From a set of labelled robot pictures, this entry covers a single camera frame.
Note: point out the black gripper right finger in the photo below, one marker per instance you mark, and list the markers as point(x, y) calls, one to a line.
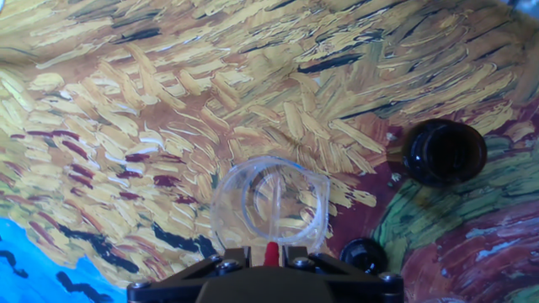
point(353, 282)

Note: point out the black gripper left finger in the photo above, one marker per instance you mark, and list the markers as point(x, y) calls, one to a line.
point(185, 278)

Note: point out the red bulb glass dropper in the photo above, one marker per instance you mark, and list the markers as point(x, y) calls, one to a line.
point(271, 254)

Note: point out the black bottle cap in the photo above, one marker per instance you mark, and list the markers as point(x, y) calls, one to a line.
point(364, 256)

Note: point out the clear glass beaker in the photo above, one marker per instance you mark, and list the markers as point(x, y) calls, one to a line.
point(229, 210)

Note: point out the amber glass bottle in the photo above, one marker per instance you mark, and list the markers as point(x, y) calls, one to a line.
point(444, 153)

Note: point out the painted wheatfield tablecloth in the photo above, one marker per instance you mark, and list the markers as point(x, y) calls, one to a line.
point(168, 105)

